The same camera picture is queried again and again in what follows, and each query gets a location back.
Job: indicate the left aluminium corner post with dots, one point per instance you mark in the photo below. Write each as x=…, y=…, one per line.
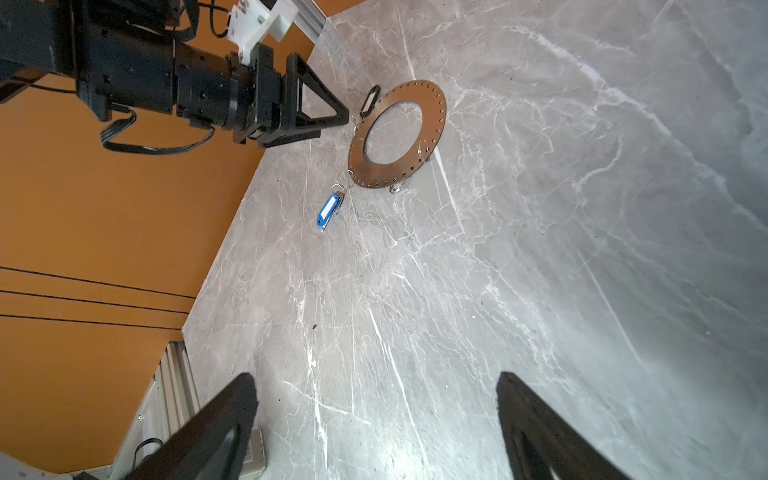
x=310, y=18

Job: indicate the small jar black lid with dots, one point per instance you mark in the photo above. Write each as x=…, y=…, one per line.
x=255, y=460

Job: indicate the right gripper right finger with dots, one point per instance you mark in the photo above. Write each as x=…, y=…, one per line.
x=539, y=443

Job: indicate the aluminium front rail frame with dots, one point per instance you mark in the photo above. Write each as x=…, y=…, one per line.
x=169, y=402

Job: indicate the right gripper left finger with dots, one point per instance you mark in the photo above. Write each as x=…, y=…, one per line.
x=212, y=444

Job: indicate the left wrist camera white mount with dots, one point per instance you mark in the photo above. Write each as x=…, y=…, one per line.
x=251, y=21

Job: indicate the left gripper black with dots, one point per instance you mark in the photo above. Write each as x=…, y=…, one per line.
x=257, y=103

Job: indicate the black key tag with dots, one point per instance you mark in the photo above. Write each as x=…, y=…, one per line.
x=370, y=101

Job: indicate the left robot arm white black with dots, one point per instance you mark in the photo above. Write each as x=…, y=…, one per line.
x=126, y=56

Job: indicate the blue key tag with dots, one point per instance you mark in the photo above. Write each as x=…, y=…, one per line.
x=329, y=209

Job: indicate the perforated metal ring disc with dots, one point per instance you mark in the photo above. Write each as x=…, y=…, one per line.
x=430, y=99

